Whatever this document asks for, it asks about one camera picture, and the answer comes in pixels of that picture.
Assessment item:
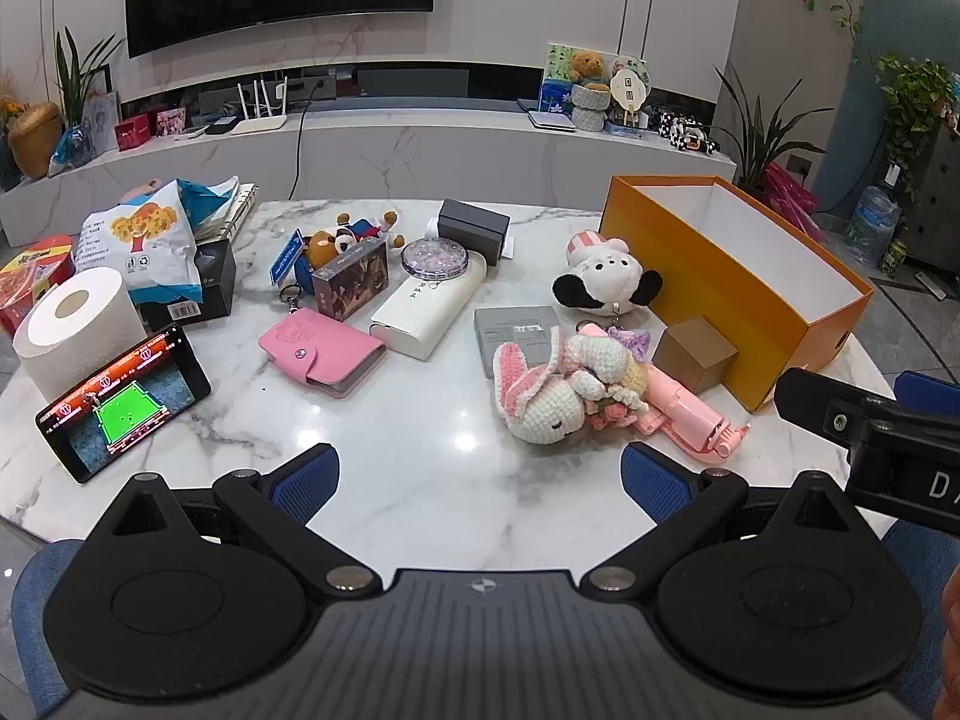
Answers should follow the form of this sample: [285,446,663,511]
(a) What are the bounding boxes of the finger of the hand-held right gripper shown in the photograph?
[894,371,960,410]
[776,369,871,451]

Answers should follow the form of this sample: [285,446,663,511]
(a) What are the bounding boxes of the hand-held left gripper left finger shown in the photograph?
[86,444,378,598]

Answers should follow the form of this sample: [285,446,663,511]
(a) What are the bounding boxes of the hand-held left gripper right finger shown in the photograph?
[579,441,886,598]

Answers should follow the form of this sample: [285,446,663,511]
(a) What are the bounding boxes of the crochet flower doll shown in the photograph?
[562,326,653,432]

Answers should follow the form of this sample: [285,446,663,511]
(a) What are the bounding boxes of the orange cardboard box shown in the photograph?
[598,175,875,413]

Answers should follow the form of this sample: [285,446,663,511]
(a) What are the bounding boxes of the brown cardboard cube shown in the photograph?
[651,317,740,395]

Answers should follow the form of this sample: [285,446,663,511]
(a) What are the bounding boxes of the pink white crochet bunny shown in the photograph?
[491,341,597,452]

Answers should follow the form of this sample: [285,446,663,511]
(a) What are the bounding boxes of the pink card wallet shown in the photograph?
[259,311,387,400]

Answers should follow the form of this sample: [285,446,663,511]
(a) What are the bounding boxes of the white oblong case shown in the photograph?
[370,264,488,361]

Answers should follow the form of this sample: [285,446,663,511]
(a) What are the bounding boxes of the white black plush dog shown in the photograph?
[553,234,665,317]

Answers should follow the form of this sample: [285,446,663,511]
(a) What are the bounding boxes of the blue tag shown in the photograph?
[268,231,312,290]

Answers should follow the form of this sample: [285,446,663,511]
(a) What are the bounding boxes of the bear sailor plush keychain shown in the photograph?
[300,210,406,271]

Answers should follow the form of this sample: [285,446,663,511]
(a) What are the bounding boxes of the glitter round mirror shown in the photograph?
[401,236,472,280]

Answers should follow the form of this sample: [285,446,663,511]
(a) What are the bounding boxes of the dark grey box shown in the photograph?
[437,199,512,265]

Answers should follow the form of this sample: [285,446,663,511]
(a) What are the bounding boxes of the person's right forearm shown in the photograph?
[936,564,960,720]

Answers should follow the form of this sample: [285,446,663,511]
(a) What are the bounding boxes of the large water jug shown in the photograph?
[844,184,901,267]

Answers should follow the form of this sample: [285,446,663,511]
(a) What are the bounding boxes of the grey cabinet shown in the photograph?
[904,116,960,271]

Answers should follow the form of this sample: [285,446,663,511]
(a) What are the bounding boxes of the black smartphone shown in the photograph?
[35,324,212,485]

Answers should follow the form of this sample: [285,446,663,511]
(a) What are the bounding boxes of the black box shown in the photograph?
[139,236,237,331]

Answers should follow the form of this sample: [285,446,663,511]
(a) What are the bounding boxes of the potted orchid plant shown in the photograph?
[709,64,815,188]

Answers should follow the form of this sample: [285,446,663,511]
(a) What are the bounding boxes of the toilet paper roll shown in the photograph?
[13,268,147,400]

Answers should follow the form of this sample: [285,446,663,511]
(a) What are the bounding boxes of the pothos plant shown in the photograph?
[870,52,957,203]

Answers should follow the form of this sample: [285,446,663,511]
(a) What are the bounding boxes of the stack of notebooks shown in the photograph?
[191,181,260,245]

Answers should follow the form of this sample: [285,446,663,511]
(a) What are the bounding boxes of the white blue snack bag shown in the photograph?
[79,178,241,323]

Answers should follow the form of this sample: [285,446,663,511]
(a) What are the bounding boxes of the black white checkered toy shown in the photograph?
[658,106,721,155]

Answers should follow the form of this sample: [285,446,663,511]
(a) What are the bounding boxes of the red noodle pack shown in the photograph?
[0,235,76,335]

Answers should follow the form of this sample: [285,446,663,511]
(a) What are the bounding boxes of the white marble TV console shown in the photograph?
[0,60,740,248]

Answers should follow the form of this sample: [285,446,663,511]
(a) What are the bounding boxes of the round paper fan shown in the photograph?
[604,56,652,128]

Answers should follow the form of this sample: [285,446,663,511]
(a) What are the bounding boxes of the white router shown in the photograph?
[231,77,290,136]

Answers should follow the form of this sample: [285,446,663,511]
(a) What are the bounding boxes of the red box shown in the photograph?
[114,114,158,152]

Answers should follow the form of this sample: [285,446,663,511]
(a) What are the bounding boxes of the brown teddy bear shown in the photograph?
[566,50,610,87]

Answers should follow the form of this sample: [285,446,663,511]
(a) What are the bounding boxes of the blue plastic bag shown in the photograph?
[49,127,95,177]

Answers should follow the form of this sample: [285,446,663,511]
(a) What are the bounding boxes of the golden vase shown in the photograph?
[7,101,65,179]

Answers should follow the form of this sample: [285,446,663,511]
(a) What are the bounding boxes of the tall leafy plant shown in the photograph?
[52,26,125,128]

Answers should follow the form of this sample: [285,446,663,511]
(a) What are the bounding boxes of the dried flowers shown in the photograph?
[0,71,31,136]

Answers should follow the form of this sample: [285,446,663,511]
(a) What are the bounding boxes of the black cable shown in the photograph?
[291,100,312,200]

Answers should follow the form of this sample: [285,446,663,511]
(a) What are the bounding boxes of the picture frame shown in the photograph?
[81,64,121,158]

